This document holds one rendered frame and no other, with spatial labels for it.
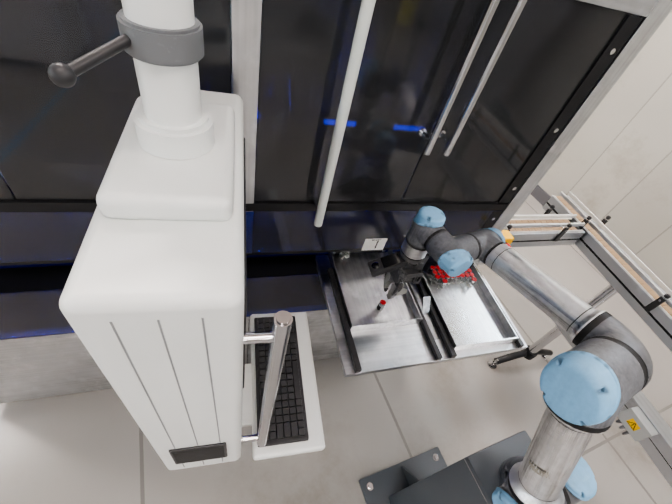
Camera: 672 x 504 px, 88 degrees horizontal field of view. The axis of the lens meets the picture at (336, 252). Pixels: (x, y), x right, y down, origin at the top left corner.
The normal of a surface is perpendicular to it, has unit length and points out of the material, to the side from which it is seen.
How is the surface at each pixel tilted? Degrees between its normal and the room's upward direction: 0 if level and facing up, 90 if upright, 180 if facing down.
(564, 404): 83
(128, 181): 0
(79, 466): 0
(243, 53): 90
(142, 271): 0
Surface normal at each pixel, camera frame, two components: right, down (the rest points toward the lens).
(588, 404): -0.88, 0.08
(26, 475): 0.20, -0.66
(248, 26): 0.23, 0.75
